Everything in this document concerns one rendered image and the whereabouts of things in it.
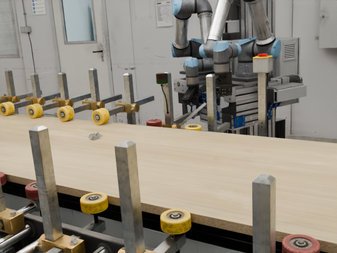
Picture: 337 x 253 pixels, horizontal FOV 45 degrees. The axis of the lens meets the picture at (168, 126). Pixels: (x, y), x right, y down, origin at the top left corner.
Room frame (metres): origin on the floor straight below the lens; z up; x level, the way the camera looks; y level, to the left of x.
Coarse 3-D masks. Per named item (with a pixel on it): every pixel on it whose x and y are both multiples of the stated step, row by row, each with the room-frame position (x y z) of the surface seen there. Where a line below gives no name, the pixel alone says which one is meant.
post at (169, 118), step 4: (164, 72) 2.08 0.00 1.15; (168, 72) 2.09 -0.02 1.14; (168, 76) 2.07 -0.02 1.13; (168, 80) 2.07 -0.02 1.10; (168, 84) 2.07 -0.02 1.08; (164, 88) 2.08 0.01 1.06; (168, 88) 2.07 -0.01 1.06; (164, 92) 2.08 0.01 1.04; (168, 92) 2.07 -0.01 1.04; (172, 92) 2.09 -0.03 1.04; (164, 96) 2.08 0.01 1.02; (168, 96) 2.07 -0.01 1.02; (172, 96) 2.09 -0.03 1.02; (164, 100) 2.08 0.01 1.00; (168, 100) 2.07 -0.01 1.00; (172, 100) 2.09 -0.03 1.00; (164, 104) 2.08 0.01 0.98; (168, 104) 2.07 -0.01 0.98; (172, 104) 2.09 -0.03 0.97; (164, 108) 2.08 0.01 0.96; (168, 108) 2.07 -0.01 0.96; (172, 108) 2.08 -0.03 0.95; (164, 112) 2.08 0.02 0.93; (172, 112) 2.08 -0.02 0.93; (168, 116) 2.07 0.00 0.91; (172, 116) 2.08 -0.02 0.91; (168, 120) 2.07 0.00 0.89; (172, 120) 2.08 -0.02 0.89
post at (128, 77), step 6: (126, 78) 2.20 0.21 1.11; (126, 84) 2.21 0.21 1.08; (132, 84) 2.22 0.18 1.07; (126, 90) 2.21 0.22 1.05; (132, 90) 2.22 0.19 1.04; (126, 96) 2.21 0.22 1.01; (132, 96) 2.21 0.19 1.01; (126, 102) 2.21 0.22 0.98; (132, 102) 2.21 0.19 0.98; (132, 114) 2.20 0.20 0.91; (132, 120) 2.20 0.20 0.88
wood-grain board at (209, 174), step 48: (0, 144) 1.79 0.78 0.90; (96, 144) 1.69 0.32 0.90; (144, 144) 1.64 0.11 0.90; (192, 144) 1.60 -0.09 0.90; (240, 144) 1.56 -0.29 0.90; (288, 144) 1.52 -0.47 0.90; (336, 144) 1.48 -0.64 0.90; (144, 192) 1.14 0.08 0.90; (192, 192) 1.11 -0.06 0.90; (240, 192) 1.09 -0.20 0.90; (288, 192) 1.07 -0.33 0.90; (336, 192) 1.05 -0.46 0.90; (336, 240) 0.80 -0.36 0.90
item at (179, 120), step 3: (186, 114) 2.32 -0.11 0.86; (189, 114) 2.33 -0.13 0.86; (177, 117) 2.26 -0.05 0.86; (180, 117) 2.26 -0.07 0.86; (183, 117) 2.27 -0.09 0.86; (186, 117) 2.30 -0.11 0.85; (192, 117) 2.36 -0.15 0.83; (174, 120) 2.19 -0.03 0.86; (177, 120) 2.21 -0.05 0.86; (180, 120) 2.24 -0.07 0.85; (183, 120) 2.26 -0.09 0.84; (177, 123) 2.21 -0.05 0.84; (162, 126) 2.08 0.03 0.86
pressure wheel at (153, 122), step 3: (147, 120) 2.04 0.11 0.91; (150, 120) 2.05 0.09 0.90; (153, 120) 2.03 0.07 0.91; (156, 120) 2.04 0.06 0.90; (159, 120) 2.02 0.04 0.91; (147, 123) 2.01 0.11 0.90; (150, 123) 2.00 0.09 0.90; (153, 123) 1.99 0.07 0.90; (156, 123) 2.00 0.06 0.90; (159, 123) 2.01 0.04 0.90; (156, 126) 2.00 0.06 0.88; (159, 126) 2.01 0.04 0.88
